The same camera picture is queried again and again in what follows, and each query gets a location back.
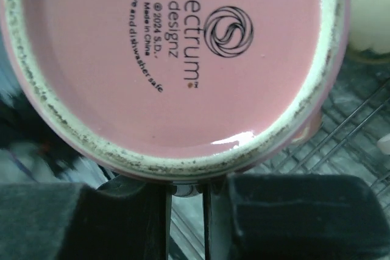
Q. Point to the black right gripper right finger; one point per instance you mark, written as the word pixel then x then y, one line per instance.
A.
pixel 252 216

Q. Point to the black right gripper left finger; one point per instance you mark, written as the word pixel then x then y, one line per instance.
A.
pixel 122 219

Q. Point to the beige brown mug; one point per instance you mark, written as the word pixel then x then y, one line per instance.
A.
pixel 369 26

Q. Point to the metal wire dish rack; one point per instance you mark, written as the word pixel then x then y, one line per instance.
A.
pixel 354 117

